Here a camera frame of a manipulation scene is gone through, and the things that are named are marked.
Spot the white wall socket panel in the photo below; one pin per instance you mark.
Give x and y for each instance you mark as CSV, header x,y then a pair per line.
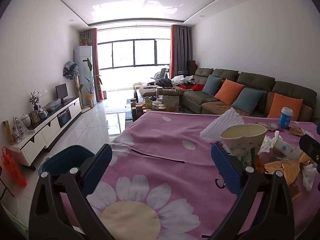
x,y
42,94

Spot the wooden picture frame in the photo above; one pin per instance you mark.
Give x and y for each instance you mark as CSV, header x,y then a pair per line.
x,y
35,117

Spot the glass coffee table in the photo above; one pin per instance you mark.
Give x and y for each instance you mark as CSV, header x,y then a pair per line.
x,y
130,116

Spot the grey office chair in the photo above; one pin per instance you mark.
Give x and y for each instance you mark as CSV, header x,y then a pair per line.
x,y
162,73

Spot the small potted green plant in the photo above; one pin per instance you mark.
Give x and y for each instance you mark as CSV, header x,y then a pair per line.
x,y
85,41

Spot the pile of light clothes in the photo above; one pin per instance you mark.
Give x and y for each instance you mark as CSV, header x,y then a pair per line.
x,y
182,80

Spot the red-edged clear snack packet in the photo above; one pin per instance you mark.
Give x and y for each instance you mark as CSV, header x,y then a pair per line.
x,y
275,127

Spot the small brown wrapper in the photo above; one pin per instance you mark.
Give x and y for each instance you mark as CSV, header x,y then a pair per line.
x,y
295,192

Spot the teal trash bin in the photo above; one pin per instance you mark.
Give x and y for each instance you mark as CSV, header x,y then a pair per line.
x,y
65,156

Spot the orange plastic bag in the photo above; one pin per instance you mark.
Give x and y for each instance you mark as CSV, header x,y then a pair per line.
x,y
13,170

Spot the small grey bin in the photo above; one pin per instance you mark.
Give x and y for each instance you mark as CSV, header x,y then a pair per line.
x,y
105,95

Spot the blue white porcelain pot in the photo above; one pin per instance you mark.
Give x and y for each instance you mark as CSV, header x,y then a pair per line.
x,y
43,113

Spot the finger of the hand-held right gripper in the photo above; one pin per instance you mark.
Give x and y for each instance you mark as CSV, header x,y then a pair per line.
x,y
318,130
308,145

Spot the large blue cushion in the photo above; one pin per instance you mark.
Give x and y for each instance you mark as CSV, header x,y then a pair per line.
x,y
246,101

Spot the white ceramic jar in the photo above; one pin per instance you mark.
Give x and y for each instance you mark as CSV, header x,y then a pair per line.
x,y
25,120

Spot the silver snack bar wrapper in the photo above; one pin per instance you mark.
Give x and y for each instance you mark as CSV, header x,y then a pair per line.
x,y
261,124

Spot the white tissue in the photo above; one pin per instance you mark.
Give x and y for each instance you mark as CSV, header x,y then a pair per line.
x,y
268,142
308,177

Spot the plant in blue vase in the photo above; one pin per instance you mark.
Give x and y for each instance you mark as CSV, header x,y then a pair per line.
x,y
35,100

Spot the white black tv cabinet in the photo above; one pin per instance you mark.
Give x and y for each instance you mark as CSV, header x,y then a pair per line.
x,y
47,127

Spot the brown paper bag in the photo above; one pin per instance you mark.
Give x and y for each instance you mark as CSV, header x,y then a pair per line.
x,y
171,103

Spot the black plant stand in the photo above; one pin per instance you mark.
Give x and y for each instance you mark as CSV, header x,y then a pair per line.
x,y
7,190

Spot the pink floral blanket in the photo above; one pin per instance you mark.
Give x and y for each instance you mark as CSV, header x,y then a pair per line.
x,y
175,142

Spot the red cloth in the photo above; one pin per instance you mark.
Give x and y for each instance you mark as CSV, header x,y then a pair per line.
x,y
198,87

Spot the large orange cushion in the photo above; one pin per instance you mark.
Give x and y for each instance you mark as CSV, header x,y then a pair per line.
x,y
283,106

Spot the gold foil wrapper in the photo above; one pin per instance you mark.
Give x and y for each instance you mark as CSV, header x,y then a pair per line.
x,y
287,168

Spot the black monitor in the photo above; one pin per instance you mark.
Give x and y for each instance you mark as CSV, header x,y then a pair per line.
x,y
61,91

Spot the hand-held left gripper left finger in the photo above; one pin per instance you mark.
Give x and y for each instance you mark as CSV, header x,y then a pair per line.
x,y
97,170

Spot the cluster of jars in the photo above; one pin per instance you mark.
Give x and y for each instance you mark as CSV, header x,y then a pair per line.
x,y
157,103

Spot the large window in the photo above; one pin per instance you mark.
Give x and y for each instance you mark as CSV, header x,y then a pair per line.
x,y
132,52

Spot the brown paper packet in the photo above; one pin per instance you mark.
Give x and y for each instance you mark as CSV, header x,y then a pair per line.
x,y
298,130

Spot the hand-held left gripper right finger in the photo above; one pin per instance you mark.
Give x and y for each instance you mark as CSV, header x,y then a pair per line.
x,y
225,170

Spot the green sofa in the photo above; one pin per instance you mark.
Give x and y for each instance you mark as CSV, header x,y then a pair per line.
x,y
255,80

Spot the green box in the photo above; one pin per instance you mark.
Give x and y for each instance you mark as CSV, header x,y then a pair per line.
x,y
149,103

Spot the glass sailboat ornament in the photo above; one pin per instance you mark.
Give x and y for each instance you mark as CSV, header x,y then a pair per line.
x,y
19,130

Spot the white foam net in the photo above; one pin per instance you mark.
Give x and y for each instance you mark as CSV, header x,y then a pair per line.
x,y
217,123

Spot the tall tan gift box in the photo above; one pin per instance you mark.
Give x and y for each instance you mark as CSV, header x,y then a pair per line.
x,y
8,132

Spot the black clothes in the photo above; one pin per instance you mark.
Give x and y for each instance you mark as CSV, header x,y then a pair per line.
x,y
164,82

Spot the white standing air conditioner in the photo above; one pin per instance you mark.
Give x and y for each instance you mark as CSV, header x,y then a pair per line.
x,y
82,55

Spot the small orange cushion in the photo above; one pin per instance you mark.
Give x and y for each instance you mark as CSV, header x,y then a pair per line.
x,y
228,92

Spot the green plastic stool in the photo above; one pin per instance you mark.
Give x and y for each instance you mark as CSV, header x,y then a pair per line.
x,y
15,223

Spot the crushed paper bowl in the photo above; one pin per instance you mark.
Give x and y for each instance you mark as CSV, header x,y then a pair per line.
x,y
243,132

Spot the clear plastic bag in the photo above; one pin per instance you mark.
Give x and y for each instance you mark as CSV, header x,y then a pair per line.
x,y
53,105

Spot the orange peel pieces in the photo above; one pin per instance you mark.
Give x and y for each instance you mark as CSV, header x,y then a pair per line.
x,y
287,150

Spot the tall leafy plant yellow pot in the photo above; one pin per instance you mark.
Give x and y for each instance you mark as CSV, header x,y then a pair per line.
x,y
90,85

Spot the brown cardboard boxes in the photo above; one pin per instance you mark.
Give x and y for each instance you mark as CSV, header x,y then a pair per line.
x,y
192,67

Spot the small blue cushion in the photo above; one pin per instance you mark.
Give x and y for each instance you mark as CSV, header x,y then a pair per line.
x,y
211,86

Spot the orange grey curtain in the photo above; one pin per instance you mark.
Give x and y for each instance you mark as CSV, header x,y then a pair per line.
x,y
178,50
93,55

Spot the blue cup with white lid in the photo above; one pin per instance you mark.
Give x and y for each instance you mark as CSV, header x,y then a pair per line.
x,y
285,118

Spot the fan with printed cover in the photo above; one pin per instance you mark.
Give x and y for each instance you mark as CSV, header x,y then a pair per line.
x,y
70,70

